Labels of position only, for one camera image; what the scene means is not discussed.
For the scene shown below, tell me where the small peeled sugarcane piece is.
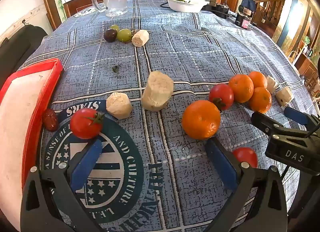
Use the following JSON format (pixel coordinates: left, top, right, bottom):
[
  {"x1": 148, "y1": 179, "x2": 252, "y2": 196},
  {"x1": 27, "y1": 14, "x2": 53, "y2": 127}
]
[
  {"x1": 275, "y1": 86, "x2": 293, "y2": 107},
  {"x1": 266, "y1": 75, "x2": 278, "y2": 94}
]

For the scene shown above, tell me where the red tomato with green stem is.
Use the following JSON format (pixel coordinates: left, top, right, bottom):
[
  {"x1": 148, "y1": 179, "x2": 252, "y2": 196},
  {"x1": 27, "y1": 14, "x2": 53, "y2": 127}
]
[{"x1": 70, "y1": 108, "x2": 105, "y2": 139}]

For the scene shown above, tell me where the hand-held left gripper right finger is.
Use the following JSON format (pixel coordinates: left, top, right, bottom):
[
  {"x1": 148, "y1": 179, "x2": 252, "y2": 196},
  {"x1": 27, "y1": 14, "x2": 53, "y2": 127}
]
[{"x1": 205, "y1": 137, "x2": 288, "y2": 232}]

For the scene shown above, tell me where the dark purple grape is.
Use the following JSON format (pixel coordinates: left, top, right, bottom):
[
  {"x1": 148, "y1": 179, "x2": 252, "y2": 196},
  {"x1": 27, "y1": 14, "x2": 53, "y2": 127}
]
[{"x1": 104, "y1": 29, "x2": 118, "y2": 42}]

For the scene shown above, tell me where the hexagonal peeled sugarcane piece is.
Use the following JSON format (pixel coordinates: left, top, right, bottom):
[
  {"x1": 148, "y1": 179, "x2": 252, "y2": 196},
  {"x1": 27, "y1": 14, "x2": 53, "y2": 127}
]
[{"x1": 106, "y1": 92, "x2": 133, "y2": 120}]

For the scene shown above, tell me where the large orange mandarin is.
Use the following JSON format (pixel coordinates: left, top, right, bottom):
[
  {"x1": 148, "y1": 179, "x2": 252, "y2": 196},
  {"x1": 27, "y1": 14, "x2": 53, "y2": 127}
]
[{"x1": 182, "y1": 100, "x2": 221, "y2": 140}]

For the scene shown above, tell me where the black electric device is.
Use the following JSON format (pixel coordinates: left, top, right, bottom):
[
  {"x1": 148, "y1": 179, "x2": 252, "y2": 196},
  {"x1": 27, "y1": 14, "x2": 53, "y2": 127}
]
[{"x1": 201, "y1": 1, "x2": 230, "y2": 19}]

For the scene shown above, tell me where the large peeled sugarcane piece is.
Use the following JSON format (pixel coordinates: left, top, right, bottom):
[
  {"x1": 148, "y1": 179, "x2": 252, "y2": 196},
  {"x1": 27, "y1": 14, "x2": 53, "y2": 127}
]
[{"x1": 142, "y1": 71, "x2": 174, "y2": 112}]

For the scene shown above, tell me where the white bowl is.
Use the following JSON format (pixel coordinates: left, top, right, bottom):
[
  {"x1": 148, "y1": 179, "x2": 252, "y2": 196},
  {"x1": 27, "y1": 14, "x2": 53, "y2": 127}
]
[{"x1": 164, "y1": 0, "x2": 208, "y2": 13}]

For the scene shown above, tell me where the dark jar with red label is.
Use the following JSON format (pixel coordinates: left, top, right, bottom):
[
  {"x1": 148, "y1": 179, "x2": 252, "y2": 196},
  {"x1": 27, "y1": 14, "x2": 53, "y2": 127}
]
[{"x1": 235, "y1": 13, "x2": 251, "y2": 29}]

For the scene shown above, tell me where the blue printed tablecloth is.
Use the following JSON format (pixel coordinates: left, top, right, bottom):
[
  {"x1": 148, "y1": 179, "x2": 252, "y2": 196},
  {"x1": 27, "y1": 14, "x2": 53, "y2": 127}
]
[{"x1": 19, "y1": 0, "x2": 318, "y2": 232}]

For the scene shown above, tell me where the red tray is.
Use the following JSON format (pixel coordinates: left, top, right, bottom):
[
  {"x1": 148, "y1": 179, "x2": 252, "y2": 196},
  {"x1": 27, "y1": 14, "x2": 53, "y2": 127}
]
[{"x1": 0, "y1": 58, "x2": 63, "y2": 190}]

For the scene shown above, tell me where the large green grape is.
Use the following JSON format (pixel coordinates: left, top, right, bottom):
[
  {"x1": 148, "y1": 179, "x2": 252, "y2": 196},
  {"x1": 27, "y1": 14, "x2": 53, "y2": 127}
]
[{"x1": 117, "y1": 29, "x2": 132, "y2": 43}]

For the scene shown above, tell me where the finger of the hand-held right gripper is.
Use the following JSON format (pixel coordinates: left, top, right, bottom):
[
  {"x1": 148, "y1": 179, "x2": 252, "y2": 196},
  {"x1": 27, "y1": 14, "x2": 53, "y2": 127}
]
[
  {"x1": 251, "y1": 111, "x2": 308, "y2": 138},
  {"x1": 284, "y1": 107, "x2": 320, "y2": 132}
]

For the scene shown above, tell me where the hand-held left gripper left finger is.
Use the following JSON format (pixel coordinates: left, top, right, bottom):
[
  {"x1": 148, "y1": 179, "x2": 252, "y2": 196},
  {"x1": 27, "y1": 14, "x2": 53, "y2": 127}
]
[{"x1": 21, "y1": 138, "x2": 105, "y2": 232}]

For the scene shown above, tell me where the black chair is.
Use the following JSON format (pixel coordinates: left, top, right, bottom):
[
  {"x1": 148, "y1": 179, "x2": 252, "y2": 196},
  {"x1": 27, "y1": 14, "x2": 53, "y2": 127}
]
[{"x1": 0, "y1": 25, "x2": 48, "y2": 82}]

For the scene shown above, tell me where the dried red date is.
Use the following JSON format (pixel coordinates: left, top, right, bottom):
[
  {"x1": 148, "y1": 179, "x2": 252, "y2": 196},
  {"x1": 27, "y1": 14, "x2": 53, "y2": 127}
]
[{"x1": 42, "y1": 109, "x2": 59, "y2": 132}]

